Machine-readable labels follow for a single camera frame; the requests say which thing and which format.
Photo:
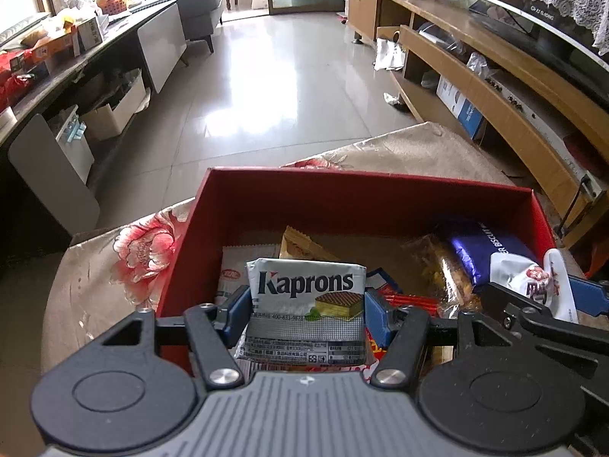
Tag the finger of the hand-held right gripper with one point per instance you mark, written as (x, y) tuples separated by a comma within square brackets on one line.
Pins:
[(590, 295), (518, 303)]

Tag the flat screen television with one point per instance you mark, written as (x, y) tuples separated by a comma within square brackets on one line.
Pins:
[(561, 33)]

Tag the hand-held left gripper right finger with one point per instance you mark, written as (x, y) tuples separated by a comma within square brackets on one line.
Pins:
[(376, 314)]

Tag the wooden television cabinet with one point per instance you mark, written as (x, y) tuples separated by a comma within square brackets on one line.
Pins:
[(476, 43)]

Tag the white plastic bag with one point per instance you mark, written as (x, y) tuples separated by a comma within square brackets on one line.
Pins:
[(388, 54)]

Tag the open cardboard box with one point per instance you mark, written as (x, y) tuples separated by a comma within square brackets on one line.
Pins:
[(114, 109)]

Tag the white and blue carton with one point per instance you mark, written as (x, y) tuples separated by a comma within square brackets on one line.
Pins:
[(459, 107)]

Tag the golden brown snack packet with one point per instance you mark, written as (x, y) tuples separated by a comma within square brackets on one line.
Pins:
[(299, 247)]

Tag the long dark side table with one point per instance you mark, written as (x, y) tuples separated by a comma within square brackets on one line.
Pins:
[(62, 85)]

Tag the white packet with red fruit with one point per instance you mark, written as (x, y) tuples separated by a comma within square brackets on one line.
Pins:
[(533, 276)]

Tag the beige floral tablecloth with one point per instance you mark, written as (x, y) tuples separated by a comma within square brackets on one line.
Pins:
[(95, 285)]

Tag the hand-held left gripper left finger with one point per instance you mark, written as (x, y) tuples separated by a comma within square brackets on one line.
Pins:
[(240, 312)]

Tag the dark blue wafer biscuit packet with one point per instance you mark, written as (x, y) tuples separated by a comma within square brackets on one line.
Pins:
[(480, 247)]

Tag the red puffy snack packet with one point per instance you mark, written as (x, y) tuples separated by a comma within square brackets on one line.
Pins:
[(414, 301)]

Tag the silver audio receiver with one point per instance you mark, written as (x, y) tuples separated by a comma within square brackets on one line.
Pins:
[(537, 123)]

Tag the clear bag of fried snack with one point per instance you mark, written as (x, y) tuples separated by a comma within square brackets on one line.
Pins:
[(452, 276)]

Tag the white wafer packet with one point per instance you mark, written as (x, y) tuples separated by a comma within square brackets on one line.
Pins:
[(304, 290)]

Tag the red cardboard box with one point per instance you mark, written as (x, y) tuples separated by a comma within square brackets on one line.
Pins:
[(333, 200)]

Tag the red plastic bags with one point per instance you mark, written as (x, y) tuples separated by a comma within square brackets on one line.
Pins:
[(14, 81)]

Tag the silver grey snack packet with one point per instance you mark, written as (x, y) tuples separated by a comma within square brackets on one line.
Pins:
[(233, 271)]

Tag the grey sofa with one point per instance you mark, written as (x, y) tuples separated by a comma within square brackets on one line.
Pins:
[(202, 9)]

